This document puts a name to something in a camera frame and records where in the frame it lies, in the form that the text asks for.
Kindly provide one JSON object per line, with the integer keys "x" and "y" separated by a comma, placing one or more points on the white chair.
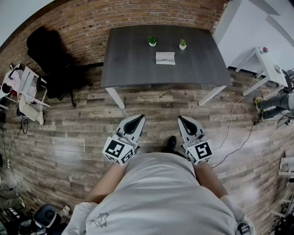
{"x": 26, "y": 80}

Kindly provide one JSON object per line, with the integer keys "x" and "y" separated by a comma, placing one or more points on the round grey dish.
{"x": 278, "y": 68}

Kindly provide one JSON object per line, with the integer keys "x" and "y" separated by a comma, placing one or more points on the spiky plant angular white pot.
{"x": 182, "y": 46}

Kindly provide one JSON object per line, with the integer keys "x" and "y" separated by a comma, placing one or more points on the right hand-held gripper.
{"x": 202, "y": 151}

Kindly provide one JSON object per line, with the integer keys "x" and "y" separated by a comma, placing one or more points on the white cloth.
{"x": 165, "y": 55}

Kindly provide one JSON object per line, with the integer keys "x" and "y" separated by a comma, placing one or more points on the white side table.
{"x": 271, "y": 66}

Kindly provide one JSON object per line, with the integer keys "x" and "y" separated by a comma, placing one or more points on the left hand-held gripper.
{"x": 114, "y": 149}

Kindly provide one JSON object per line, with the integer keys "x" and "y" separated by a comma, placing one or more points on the black office chair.
{"x": 50, "y": 59}

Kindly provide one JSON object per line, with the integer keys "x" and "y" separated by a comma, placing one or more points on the person's white t-shirt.
{"x": 160, "y": 195}

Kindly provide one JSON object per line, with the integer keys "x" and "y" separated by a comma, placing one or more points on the person's right leg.
{"x": 171, "y": 142}

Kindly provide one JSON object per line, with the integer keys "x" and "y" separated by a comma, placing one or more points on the person's left forearm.
{"x": 105, "y": 183}

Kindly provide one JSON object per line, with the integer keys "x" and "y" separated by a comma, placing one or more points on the dark grey wooden table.
{"x": 133, "y": 59}

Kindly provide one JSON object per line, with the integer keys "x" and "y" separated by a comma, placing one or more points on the leafy plant round white pot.
{"x": 152, "y": 40}

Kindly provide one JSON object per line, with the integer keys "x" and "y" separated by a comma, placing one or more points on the small black floor stick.
{"x": 164, "y": 94}

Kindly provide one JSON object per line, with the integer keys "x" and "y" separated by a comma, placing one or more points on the small pink flower pot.
{"x": 265, "y": 49}

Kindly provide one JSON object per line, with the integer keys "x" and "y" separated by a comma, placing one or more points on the person's right forearm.
{"x": 210, "y": 179}

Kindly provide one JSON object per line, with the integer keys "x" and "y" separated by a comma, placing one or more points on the white metal frame rack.
{"x": 286, "y": 165}

